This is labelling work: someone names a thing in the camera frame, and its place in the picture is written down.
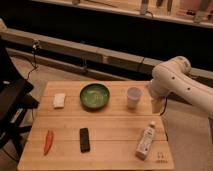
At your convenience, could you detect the green ceramic bowl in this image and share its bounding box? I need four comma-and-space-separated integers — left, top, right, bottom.
80, 83, 110, 110

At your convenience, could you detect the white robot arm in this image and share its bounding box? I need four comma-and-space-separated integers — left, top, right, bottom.
149, 56, 213, 119

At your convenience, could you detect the translucent plastic cup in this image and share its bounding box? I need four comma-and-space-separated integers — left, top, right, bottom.
127, 87, 142, 109

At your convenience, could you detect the white plastic bottle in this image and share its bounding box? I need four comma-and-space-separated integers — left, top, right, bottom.
135, 121, 156, 160

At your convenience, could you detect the black remote control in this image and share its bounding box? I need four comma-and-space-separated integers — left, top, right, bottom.
80, 128, 90, 153

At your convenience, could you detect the white sponge block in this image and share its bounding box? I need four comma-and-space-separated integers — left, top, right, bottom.
53, 93, 66, 108

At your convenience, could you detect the orange carrot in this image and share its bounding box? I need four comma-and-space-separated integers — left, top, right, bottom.
44, 130, 54, 155

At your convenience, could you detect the black chair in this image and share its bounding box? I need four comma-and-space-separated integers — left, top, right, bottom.
0, 37, 39, 156

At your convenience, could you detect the black hanging cable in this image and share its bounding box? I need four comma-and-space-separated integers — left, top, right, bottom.
25, 40, 41, 81

